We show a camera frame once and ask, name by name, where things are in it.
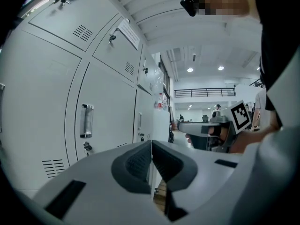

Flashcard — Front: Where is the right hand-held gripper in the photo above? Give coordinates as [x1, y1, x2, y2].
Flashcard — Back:
[177, 99, 253, 154]

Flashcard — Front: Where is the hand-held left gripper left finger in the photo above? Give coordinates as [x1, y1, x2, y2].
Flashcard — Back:
[111, 139, 153, 195]

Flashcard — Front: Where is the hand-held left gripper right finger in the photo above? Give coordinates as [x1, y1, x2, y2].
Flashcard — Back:
[151, 139, 198, 222]

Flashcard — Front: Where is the grey metal locker door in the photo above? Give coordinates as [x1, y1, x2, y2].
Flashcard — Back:
[92, 15, 143, 89]

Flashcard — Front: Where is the grey metal locker cabinet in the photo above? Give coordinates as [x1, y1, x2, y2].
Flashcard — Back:
[0, 0, 173, 192]

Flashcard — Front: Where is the person's right forearm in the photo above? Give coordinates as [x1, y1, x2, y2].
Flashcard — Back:
[231, 123, 282, 153]

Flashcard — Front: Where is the person's right hand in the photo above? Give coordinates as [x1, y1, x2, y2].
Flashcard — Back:
[210, 125, 238, 154]

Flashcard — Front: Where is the black mezzanine railing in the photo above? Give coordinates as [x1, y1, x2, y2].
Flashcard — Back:
[174, 87, 237, 98]

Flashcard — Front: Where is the person's black shirt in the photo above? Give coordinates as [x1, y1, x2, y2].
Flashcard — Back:
[254, 0, 300, 135]

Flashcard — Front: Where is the white paper notice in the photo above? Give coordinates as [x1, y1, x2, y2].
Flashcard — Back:
[117, 19, 141, 51]

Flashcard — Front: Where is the person's face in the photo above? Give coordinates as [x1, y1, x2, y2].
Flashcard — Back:
[192, 0, 261, 17]

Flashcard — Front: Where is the black head-mounted camera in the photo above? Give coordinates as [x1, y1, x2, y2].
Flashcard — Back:
[180, 0, 197, 17]

